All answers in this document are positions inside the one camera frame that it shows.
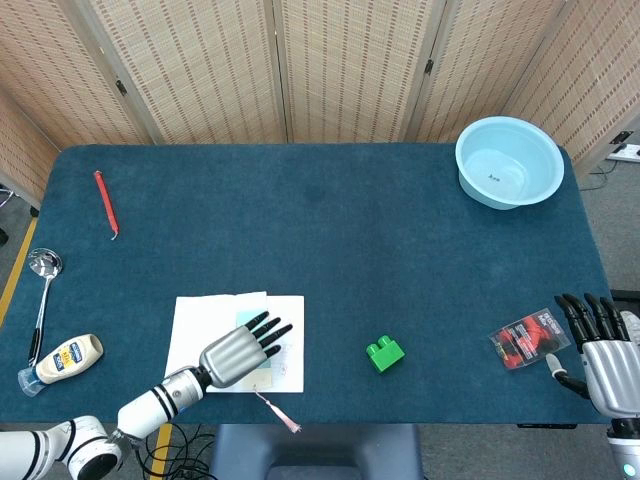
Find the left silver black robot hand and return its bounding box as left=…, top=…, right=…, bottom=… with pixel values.
left=198, top=310, right=294, bottom=390

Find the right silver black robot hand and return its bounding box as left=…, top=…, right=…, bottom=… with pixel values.
left=546, top=292, right=640, bottom=419

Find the green white tasselled bookmark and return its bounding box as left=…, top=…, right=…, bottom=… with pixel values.
left=233, top=308, right=303, bottom=432

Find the white notebook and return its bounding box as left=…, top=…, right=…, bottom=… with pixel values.
left=164, top=291, right=306, bottom=394

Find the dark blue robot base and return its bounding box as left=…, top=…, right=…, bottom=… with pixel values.
left=208, top=424, right=425, bottom=480

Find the red black plastic packet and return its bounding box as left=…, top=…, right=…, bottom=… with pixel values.
left=488, top=308, right=572, bottom=373

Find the green toy building brick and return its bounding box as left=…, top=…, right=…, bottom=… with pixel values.
left=365, top=335, right=406, bottom=375

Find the dark blue table cover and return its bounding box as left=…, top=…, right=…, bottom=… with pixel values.
left=0, top=143, right=616, bottom=426

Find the mayonnaise squeeze bottle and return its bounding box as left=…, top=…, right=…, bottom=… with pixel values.
left=18, top=333, right=105, bottom=399

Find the red stick tool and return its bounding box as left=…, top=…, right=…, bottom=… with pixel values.
left=93, top=170, right=121, bottom=242

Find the light blue plastic basin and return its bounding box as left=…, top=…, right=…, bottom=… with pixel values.
left=454, top=115, right=566, bottom=211

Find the office chair base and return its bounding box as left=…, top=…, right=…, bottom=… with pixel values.
left=0, top=183, right=16, bottom=246

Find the woven bamboo folding screen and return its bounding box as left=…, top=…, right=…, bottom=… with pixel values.
left=0, top=0, right=640, bottom=210

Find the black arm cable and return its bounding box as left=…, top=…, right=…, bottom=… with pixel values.
left=132, top=424, right=219, bottom=480

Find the metal ladle black handle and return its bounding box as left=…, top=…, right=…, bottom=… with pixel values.
left=27, top=247, right=65, bottom=369

